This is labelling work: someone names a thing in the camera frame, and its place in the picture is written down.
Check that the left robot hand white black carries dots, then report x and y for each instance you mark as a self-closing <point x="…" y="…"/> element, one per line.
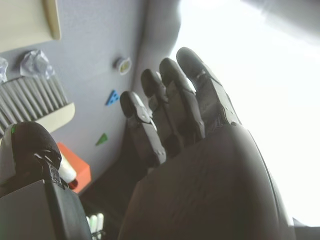
<point x="200" y="187"/>

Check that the cream plastic dustpan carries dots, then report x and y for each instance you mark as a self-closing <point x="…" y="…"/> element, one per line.
<point x="25" y="20"/>

